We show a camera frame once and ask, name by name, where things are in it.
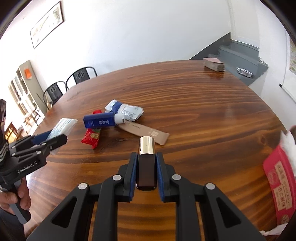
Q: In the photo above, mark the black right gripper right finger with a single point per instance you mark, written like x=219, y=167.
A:
x=202, y=210

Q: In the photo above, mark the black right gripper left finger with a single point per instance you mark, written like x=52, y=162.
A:
x=90, y=206

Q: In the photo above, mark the white blue tissue pack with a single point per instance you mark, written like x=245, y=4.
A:
x=60, y=133

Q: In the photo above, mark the dark blue tube box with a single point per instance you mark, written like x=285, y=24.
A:
x=100, y=120

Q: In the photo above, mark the white plastic bag bundle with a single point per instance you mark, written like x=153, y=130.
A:
x=287, y=143

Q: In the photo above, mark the person's left hand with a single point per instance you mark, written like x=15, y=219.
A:
x=7, y=198

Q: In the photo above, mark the wooden side furniture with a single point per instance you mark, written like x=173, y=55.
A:
x=13, y=134

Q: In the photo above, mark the brown paper sachet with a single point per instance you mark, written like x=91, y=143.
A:
x=141, y=131

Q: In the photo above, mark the red snack packet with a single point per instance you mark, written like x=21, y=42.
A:
x=91, y=137

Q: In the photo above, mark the beige shelf cabinet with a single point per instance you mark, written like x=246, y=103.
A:
x=27, y=94

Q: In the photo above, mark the black metal chair left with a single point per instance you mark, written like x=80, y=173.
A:
x=53, y=93

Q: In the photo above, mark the black metal chair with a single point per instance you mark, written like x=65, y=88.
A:
x=81, y=75
x=53, y=93

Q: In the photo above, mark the white blue wipes packet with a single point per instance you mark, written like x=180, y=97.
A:
x=130, y=112

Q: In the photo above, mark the black metal chair right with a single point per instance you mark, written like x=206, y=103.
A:
x=81, y=75

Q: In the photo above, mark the red cardboard box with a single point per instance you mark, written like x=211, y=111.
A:
x=282, y=184

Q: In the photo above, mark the silver foil wrapper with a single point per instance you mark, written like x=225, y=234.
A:
x=244, y=72

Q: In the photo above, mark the grey staircase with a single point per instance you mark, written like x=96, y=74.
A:
x=239, y=54

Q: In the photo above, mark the landscape scroll painting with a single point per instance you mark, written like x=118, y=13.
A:
x=289, y=84

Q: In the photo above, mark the framed wall picture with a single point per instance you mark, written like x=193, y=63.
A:
x=47, y=23

